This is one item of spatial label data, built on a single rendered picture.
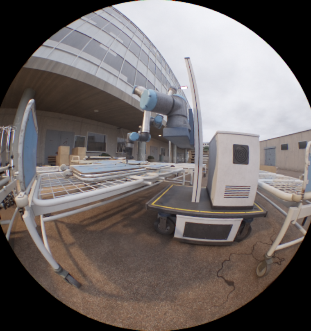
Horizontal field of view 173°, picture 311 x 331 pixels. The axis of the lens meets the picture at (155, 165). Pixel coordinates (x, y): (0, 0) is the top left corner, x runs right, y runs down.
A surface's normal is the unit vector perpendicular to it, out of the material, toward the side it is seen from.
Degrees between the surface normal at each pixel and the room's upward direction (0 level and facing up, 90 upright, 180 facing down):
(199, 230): 90
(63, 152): 90
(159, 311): 0
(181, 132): 90
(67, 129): 90
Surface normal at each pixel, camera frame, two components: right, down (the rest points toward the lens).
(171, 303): 0.02, -1.00
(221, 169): -0.39, 0.05
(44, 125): 0.87, 0.05
